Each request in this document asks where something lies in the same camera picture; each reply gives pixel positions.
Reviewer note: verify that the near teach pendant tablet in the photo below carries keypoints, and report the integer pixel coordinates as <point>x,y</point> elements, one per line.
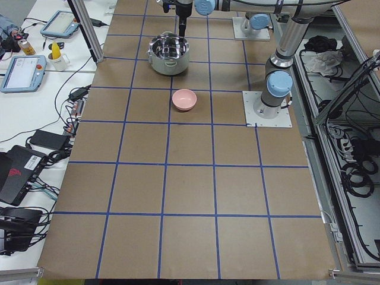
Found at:
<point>24,74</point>

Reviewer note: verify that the yellow drink can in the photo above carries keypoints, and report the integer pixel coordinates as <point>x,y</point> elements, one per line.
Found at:
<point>26,47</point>

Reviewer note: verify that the pink bowl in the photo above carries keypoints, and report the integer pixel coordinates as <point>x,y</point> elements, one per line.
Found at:
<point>184,99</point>

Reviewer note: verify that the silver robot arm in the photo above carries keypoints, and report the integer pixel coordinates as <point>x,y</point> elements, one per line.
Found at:
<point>278,80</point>
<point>256,22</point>

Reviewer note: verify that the crumpled white cloth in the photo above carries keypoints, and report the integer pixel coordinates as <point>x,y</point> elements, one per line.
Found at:
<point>324,63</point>

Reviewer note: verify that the black red laptop computer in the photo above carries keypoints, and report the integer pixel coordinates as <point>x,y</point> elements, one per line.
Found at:
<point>26,166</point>

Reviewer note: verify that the aluminium frame post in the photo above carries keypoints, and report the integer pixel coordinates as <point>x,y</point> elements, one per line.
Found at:
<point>80,13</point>

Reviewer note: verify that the teach pendant tablet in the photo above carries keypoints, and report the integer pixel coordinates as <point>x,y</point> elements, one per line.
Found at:
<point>61,25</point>
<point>24,74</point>

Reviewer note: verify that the black power adapter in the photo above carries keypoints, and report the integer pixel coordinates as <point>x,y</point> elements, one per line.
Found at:
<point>49,140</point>

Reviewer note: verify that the black cloth bundle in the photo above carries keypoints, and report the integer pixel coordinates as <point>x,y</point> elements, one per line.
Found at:
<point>320,44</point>

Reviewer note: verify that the black docking hub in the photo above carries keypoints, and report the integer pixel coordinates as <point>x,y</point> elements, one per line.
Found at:
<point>18,226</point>

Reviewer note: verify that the white mug with banana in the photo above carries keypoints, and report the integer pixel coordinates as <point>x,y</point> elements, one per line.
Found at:
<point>59,60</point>

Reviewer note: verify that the far teach pendant tablet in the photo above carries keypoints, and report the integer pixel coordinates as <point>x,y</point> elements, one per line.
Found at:
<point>61,25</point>

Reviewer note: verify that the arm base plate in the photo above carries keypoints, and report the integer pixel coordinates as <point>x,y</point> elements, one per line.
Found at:
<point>243,30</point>
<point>257,114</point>

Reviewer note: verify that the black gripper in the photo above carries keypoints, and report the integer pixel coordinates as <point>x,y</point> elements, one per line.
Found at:
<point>183,9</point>

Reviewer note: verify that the pale green steel pot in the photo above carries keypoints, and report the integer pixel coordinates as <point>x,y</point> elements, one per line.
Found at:
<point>168,54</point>

